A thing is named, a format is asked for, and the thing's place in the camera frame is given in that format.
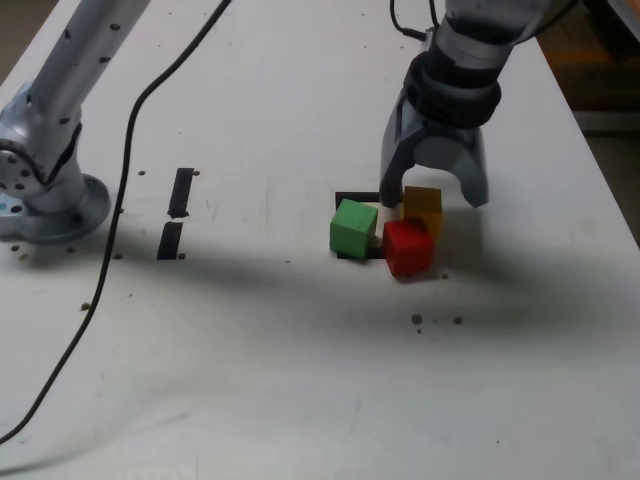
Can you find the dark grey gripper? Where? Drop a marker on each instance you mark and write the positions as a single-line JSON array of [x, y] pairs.
[[412, 125]]

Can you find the yellow cube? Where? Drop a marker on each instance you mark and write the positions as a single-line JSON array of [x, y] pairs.
[[425, 205]]

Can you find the red cube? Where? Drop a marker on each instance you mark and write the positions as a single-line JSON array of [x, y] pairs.
[[407, 247]]

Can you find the green cube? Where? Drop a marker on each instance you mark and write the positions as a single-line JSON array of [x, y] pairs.
[[352, 230]]

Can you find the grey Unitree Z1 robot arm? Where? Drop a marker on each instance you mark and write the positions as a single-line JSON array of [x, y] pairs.
[[50, 100]]

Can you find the black tape square outline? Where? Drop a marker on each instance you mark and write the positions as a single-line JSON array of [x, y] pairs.
[[360, 196]]

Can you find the brown wooden cabinet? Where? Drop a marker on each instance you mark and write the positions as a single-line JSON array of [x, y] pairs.
[[600, 75]]

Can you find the black tape strip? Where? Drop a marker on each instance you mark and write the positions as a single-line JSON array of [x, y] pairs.
[[181, 190]]

